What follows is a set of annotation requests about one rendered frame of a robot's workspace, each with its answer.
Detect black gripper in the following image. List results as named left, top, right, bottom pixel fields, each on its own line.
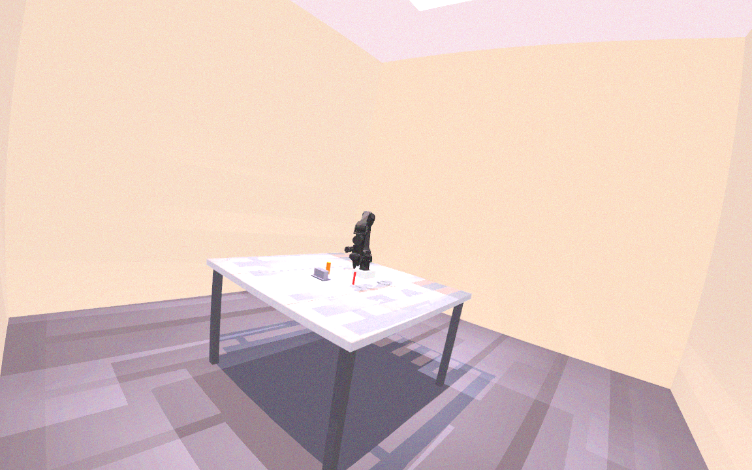
left=349, top=244, right=366, bottom=269

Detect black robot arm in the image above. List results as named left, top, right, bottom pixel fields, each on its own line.
left=344, top=211, right=375, bottom=271

